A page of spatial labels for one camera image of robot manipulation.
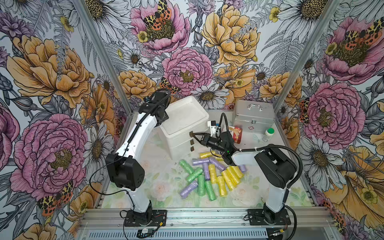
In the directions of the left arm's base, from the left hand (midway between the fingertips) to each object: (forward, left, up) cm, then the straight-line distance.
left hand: (157, 122), depth 83 cm
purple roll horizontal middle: (-13, -22, -22) cm, 33 cm away
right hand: (-7, -19, -5) cm, 20 cm away
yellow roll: (-19, -45, -21) cm, 53 cm away
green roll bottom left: (-27, -23, -22) cm, 42 cm away
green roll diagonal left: (-22, -18, -22) cm, 36 cm away
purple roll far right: (-17, -49, -22) cm, 56 cm away
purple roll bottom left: (-31, -15, -21) cm, 40 cm away
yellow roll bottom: (-27, -35, -23) cm, 50 cm away
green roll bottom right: (-29, -28, -22) cm, 46 cm away
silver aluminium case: (+13, -59, -9) cm, 61 cm away
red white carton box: (+8, -49, -20) cm, 54 cm away
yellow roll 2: (-21, -42, -22) cm, 52 cm away
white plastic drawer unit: (+6, -16, 0) cm, 17 cm away
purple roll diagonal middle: (-16, -34, -21) cm, 43 cm away
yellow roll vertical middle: (-20, -31, -22) cm, 43 cm away
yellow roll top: (-9, -28, -21) cm, 36 cm away
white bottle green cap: (+3, -68, -16) cm, 70 cm away
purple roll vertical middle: (-17, -27, -21) cm, 38 cm away
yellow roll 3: (-24, -39, -22) cm, 51 cm away
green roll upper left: (-14, -15, -23) cm, 30 cm away
